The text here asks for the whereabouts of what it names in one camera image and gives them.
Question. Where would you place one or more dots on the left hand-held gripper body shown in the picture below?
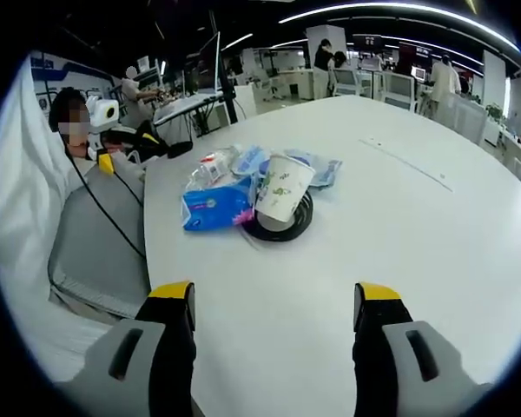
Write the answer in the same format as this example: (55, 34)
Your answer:
(99, 114)

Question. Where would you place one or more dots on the black stand pole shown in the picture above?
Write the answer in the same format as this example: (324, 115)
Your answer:
(226, 87)

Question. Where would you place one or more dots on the computer monitor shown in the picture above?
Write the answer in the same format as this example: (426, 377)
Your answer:
(208, 65)

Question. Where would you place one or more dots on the person's head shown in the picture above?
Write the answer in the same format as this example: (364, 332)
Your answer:
(65, 99)

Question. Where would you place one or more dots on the long ceiling light strip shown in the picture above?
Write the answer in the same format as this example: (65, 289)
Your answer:
(417, 13)

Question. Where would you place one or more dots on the blue clear plastic packet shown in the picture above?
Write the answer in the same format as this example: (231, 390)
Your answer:
(325, 169)

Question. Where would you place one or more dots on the black bag yellow trim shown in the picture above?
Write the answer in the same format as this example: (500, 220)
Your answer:
(145, 145)

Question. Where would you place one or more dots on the printed paper cup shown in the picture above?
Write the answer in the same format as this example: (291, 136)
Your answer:
(282, 184)

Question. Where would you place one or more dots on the white table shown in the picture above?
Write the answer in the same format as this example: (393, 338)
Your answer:
(373, 247)

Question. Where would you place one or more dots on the short ceiling light strip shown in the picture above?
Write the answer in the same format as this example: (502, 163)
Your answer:
(236, 41)

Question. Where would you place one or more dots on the green potted plant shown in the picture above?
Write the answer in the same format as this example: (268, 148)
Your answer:
(495, 112)

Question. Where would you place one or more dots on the blue white wall panel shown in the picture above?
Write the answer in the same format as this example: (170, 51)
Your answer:
(69, 74)

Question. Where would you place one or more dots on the white desk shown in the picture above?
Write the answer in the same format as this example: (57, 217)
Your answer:
(178, 106)

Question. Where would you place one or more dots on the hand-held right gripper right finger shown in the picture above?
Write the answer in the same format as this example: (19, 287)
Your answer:
(399, 373)

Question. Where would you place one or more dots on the grey chair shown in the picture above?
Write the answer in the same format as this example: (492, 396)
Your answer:
(95, 243)

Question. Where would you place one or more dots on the seated person in white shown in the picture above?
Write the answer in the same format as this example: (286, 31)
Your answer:
(26, 195)

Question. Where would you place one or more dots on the black round coaster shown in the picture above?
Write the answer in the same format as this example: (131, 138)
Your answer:
(301, 221)

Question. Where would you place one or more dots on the white desk partition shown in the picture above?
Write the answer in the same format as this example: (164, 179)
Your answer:
(464, 117)

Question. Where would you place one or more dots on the clear plastic snack packet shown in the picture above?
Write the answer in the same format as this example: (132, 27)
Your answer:
(210, 167)

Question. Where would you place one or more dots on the blue tissue pack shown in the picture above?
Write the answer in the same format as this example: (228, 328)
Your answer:
(213, 204)

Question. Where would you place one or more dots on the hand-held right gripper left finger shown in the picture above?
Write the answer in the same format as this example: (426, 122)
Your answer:
(126, 373)

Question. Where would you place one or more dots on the small black object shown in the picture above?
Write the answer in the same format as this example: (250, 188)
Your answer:
(180, 150)

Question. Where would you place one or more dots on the white pillar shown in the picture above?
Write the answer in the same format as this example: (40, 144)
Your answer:
(325, 35)

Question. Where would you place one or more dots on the white office chair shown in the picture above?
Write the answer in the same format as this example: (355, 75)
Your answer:
(399, 91)
(351, 82)

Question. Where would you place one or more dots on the blue patterned packet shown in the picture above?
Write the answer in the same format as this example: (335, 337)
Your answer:
(249, 160)

